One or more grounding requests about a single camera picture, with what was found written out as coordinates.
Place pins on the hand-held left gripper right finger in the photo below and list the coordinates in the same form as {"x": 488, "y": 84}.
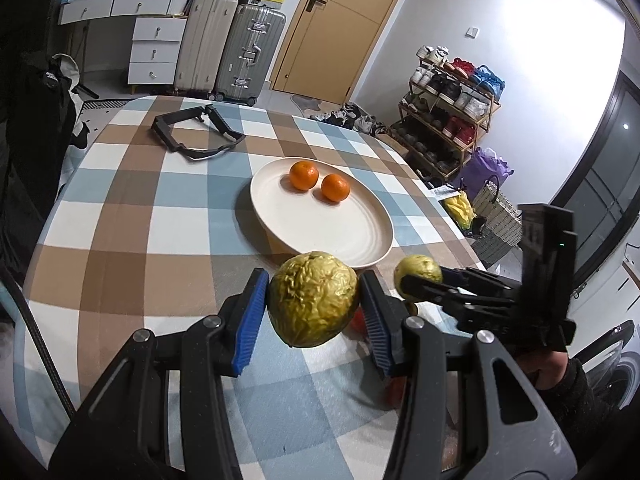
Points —
{"x": 374, "y": 332}

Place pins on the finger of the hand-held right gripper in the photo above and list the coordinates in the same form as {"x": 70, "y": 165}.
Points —
{"x": 472, "y": 278}
{"x": 435, "y": 294}

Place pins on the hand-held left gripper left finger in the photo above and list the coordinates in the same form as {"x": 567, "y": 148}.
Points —
{"x": 250, "y": 320}

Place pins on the red tomato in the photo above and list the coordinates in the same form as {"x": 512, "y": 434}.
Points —
{"x": 356, "y": 323}

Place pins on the smooth yellow round fruit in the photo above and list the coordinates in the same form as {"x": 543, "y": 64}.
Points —
{"x": 417, "y": 267}

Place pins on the wrinkled yellow-green passion fruit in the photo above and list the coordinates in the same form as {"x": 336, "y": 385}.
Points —
{"x": 312, "y": 300}

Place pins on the white round plate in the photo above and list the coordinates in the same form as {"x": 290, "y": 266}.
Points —
{"x": 320, "y": 230}

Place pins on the person's right forearm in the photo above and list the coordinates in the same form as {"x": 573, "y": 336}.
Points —
{"x": 582, "y": 405}

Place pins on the person's right hand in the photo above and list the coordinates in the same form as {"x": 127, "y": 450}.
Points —
{"x": 542, "y": 367}

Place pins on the woven basket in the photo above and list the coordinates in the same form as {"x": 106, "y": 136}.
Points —
{"x": 500, "y": 215}

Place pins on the bin with yellow bag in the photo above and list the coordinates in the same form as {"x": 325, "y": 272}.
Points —
{"x": 460, "y": 210}

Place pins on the white paper sheet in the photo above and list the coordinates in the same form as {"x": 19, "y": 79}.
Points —
{"x": 444, "y": 191}

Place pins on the dark glass door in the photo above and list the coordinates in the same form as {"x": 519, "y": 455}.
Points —
{"x": 600, "y": 175}

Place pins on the purple bag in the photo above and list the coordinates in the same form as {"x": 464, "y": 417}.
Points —
{"x": 482, "y": 170}

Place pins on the white washing machine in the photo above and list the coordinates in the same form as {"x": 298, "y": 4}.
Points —
{"x": 617, "y": 355}

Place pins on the checkered tablecloth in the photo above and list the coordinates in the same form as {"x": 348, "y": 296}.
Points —
{"x": 150, "y": 260}

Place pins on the orange mandarin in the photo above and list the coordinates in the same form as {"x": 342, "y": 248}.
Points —
{"x": 335, "y": 188}
{"x": 303, "y": 175}

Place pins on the wooden shoe rack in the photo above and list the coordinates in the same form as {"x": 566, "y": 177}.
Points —
{"x": 492, "y": 110}

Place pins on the assorted sneakers collection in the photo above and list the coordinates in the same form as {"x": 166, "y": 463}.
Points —
{"x": 450, "y": 92}

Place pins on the scattered shoes pile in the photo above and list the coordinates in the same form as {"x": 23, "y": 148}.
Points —
{"x": 345, "y": 117}

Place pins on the grey door mat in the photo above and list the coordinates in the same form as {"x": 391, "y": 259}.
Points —
{"x": 307, "y": 105}

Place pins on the silver suitcase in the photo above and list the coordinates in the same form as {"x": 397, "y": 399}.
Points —
{"x": 247, "y": 55}

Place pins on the beige suitcase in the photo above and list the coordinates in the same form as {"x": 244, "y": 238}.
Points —
{"x": 205, "y": 45}

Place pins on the white desk with drawers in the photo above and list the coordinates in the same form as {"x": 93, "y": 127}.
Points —
{"x": 155, "y": 55}

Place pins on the wooden door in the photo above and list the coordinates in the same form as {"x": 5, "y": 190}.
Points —
{"x": 345, "y": 25}

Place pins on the white grey jacket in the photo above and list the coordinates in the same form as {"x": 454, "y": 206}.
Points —
{"x": 62, "y": 67}

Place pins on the white light switch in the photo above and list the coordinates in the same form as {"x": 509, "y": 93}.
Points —
{"x": 471, "y": 32}

